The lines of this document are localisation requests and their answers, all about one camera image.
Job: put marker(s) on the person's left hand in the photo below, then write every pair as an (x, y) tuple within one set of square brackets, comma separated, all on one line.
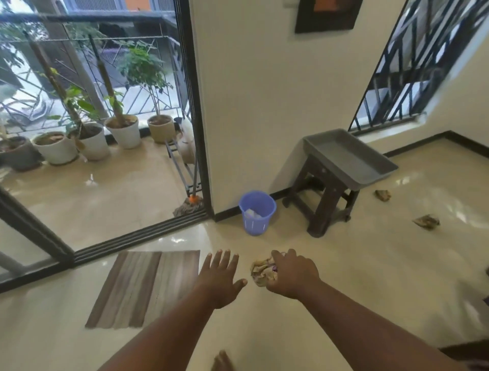
[(219, 283)]

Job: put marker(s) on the person's right hand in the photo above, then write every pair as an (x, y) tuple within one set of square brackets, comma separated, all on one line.
[(296, 275)]

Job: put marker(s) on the brown paper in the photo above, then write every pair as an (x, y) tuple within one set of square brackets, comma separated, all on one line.
[(382, 195)]

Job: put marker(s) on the colourful paper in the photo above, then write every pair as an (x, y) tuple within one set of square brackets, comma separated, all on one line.
[(426, 222)]

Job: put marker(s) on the person's right forearm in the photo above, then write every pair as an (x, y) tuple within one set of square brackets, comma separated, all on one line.
[(374, 328)]

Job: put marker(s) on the person's left forearm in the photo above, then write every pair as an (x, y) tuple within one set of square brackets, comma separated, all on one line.
[(160, 336)]

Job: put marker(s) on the person's left foot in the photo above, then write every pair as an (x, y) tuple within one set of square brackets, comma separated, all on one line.
[(222, 361)]

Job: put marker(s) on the blue waste bin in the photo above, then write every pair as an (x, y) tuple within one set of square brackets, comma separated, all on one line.
[(259, 225)]

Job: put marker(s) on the dark grey plastic stool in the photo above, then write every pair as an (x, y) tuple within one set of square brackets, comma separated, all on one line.
[(324, 210)]

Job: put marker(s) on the grey striped doormat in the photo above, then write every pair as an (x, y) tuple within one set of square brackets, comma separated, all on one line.
[(145, 286)]

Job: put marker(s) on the crumpled white paper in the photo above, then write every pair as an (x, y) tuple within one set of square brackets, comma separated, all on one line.
[(253, 214)]

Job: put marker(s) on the mop with orange collar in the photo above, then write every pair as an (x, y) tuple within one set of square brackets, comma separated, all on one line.
[(189, 208)]

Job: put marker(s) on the black plant stand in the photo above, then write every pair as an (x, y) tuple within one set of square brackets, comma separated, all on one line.
[(183, 176)]

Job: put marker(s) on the grey plastic tray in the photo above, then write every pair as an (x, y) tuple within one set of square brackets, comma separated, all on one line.
[(344, 160)]

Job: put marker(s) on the white outdoor plant pot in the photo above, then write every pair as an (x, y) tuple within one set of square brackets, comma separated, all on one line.
[(187, 151), (187, 128)]

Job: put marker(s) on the small tree in beige pot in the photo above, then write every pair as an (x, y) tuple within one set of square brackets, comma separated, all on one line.
[(162, 132)]

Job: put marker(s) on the staked plant in white pot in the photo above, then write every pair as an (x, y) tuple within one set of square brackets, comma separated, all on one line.
[(93, 145), (126, 133)]

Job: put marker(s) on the white floor pot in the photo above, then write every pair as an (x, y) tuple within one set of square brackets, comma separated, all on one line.
[(57, 151)]

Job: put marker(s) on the black barred window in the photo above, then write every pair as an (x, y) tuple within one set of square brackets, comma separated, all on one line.
[(405, 76)]

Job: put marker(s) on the dark grey floor pot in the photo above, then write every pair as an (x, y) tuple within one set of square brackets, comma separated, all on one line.
[(21, 154)]

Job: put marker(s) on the black balcony railing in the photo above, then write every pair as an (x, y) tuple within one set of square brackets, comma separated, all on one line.
[(76, 17)]

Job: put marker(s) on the dark picture frame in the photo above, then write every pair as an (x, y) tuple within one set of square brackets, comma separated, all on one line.
[(305, 19)]

